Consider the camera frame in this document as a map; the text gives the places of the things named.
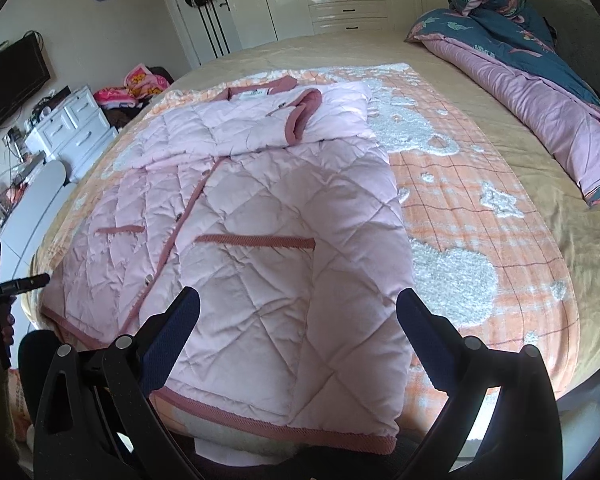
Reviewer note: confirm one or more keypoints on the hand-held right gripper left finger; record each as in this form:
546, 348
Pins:
172, 345

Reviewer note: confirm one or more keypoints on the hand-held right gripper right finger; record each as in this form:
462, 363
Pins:
425, 345

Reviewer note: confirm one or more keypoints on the pink quilted jacket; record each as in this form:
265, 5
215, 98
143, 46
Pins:
280, 210

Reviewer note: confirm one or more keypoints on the pink clothes pile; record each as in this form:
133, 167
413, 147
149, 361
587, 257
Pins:
117, 115

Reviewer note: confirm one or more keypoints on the cluttered side table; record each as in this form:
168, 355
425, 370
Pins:
5, 190

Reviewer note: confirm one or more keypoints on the grey rounded footboard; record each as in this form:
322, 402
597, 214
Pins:
35, 200

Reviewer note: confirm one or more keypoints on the orange plaid blanket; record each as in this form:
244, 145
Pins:
480, 220

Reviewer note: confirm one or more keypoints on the white drawer chest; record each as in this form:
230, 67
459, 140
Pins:
75, 130

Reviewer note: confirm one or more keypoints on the pile of small toiletries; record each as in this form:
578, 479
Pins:
50, 107

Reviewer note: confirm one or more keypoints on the black television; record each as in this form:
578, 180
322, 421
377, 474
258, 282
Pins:
10, 80

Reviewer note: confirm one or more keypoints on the pink cartoon blanket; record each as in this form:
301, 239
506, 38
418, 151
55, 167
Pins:
140, 82

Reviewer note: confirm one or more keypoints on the blue floral quilt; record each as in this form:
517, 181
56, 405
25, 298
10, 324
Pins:
530, 95

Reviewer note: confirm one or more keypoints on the white door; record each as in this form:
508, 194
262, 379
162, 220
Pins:
210, 35

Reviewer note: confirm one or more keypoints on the bed with beige sheet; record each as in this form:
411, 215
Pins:
330, 50

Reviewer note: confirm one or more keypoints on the grey padded headboard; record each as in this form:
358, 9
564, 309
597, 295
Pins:
580, 20

